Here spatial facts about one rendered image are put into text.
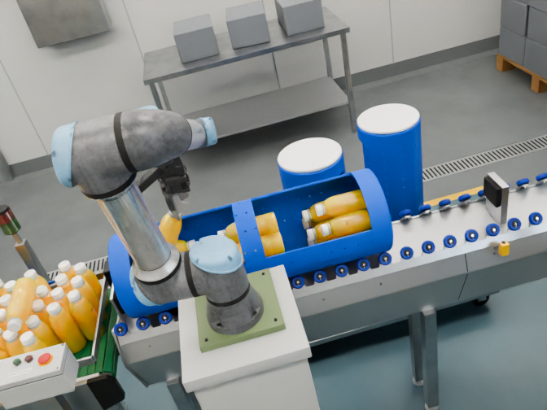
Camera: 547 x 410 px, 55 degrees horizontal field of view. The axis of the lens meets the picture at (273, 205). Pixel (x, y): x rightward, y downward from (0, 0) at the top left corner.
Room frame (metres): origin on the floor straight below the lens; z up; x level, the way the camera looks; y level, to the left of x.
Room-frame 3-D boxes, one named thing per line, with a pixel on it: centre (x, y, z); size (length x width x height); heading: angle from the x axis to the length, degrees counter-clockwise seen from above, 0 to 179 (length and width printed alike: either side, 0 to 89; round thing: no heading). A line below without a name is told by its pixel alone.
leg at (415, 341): (1.46, -0.46, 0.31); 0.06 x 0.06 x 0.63; 2
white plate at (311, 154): (1.95, -0.20, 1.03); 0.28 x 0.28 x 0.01
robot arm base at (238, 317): (0.99, 0.16, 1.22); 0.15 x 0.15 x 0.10
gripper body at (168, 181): (1.37, 0.27, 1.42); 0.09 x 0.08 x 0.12; 92
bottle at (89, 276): (1.47, 0.71, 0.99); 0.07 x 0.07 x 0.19
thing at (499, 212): (1.40, -0.75, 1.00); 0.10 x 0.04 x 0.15; 2
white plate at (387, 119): (2.11, -0.60, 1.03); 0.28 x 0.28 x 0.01
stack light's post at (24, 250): (1.70, 0.98, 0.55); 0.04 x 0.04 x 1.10; 2
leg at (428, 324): (1.32, -0.47, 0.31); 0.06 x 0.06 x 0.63; 2
